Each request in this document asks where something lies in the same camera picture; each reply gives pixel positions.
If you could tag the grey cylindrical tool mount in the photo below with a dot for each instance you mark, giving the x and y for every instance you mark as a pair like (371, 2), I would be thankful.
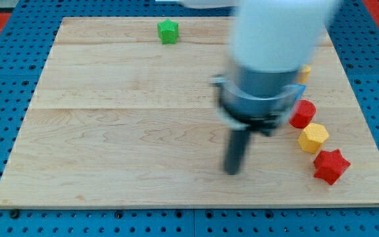
(252, 100)

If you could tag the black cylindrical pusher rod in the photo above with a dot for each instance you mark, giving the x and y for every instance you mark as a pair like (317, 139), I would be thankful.
(235, 151)

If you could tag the yellow block behind arm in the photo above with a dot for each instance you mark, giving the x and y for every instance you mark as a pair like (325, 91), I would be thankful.
(303, 74)

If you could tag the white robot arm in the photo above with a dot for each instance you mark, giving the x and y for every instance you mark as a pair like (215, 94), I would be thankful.
(270, 41)

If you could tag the red star block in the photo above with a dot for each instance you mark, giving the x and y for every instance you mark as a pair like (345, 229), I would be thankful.
(330, 165)

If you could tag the green star block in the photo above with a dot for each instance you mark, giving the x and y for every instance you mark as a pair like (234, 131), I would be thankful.
(168, 31)

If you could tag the light wooden board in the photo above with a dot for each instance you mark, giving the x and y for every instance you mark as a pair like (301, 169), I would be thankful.
(120, 121)

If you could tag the red cylinder block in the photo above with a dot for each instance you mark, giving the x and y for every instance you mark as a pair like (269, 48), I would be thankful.
(304, 112)

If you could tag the yellow hexagon block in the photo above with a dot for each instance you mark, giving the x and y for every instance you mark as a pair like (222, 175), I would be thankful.
(312, 137)

